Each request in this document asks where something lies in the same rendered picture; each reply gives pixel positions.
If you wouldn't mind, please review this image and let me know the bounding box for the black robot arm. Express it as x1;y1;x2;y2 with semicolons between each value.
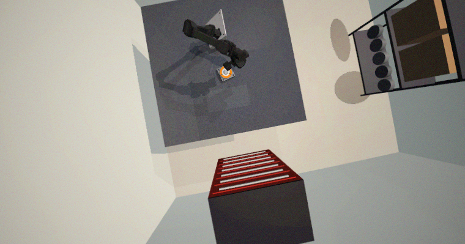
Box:
182;19;247;68

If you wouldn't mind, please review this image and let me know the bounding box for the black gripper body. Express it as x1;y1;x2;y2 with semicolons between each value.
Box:
223;50;249;71

